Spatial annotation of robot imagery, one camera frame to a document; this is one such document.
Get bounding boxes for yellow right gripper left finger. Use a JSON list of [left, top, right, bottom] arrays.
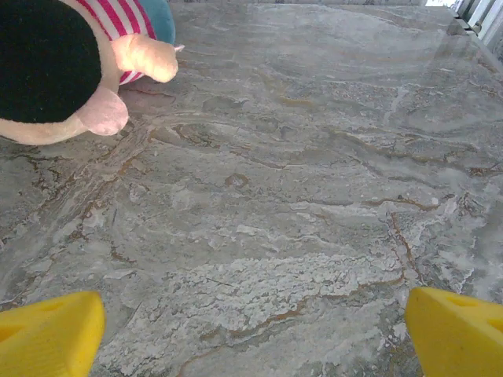
[[0, 291, 107, 377]]

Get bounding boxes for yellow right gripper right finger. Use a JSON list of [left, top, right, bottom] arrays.
[[405, 286, 503, 377]]

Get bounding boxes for aluminium enclosure frame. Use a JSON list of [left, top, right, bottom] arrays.
[[426, 0, 503, 64]]

